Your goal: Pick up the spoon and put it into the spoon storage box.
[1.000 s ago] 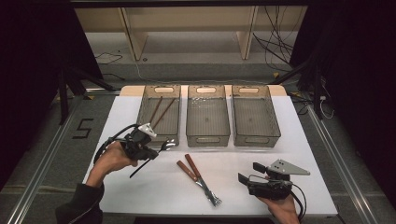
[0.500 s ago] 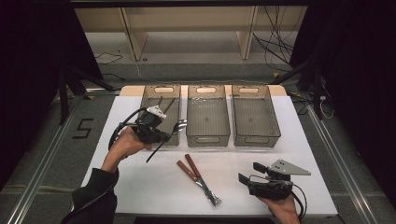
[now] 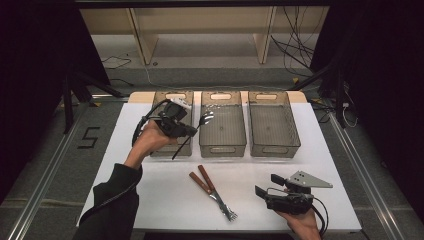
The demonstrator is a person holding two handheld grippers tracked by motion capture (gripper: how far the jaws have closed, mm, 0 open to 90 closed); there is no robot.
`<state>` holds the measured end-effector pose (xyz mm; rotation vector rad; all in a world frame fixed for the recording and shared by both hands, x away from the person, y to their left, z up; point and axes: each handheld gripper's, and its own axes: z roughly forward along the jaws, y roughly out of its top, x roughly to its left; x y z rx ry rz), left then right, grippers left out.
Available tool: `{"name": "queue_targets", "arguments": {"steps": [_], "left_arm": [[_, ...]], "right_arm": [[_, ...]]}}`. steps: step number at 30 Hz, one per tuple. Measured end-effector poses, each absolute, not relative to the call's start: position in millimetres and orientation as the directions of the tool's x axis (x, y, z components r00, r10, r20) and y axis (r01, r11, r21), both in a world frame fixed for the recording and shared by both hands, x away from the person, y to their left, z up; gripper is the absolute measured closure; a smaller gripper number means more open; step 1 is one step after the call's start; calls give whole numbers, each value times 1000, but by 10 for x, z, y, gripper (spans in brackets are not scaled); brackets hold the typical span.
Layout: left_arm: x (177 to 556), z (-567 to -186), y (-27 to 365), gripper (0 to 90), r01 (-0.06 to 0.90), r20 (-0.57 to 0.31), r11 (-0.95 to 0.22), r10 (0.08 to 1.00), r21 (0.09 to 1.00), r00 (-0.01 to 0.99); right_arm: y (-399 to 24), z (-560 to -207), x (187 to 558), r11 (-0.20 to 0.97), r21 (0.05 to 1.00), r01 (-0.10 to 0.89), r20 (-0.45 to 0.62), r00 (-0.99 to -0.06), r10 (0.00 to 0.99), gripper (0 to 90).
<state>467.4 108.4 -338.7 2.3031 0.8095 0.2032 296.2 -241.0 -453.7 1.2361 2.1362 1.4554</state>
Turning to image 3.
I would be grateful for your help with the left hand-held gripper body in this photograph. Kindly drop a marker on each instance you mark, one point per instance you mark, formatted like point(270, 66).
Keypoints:
point(171, 123)

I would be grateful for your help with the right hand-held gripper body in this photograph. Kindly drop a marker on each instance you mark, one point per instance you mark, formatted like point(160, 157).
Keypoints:
point(293, 203)

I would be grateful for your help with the metal spoon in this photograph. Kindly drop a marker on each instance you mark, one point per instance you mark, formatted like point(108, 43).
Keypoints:
point(207, 117)

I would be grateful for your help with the smoky clear plastic bin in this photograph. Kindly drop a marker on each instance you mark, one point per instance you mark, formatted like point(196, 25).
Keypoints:
point(166, 151)
point(226, 136)
point(273, 133)

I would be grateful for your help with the person's right hand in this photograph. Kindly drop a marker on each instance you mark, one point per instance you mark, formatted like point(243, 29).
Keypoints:
point(305, 225)

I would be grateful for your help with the person's left hand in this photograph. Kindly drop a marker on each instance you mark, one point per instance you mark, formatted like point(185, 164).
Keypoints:
point(150, 138)

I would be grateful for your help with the white table mat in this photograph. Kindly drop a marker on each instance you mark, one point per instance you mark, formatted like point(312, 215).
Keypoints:
point(250, 160)

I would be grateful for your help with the black tripod stand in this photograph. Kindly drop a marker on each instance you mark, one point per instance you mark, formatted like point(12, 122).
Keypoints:
point(67, 106)
point(339, 100)

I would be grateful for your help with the light wooden bench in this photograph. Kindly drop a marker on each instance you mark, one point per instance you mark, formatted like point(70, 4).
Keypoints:
point(200, 20)

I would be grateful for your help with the black curtain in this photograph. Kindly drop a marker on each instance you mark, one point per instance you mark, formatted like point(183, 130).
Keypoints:
point(33, 66)
point(393, 83)

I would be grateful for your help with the metal floor rail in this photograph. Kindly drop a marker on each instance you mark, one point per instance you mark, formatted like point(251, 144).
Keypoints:
point(40, 193)
point(366, 180)

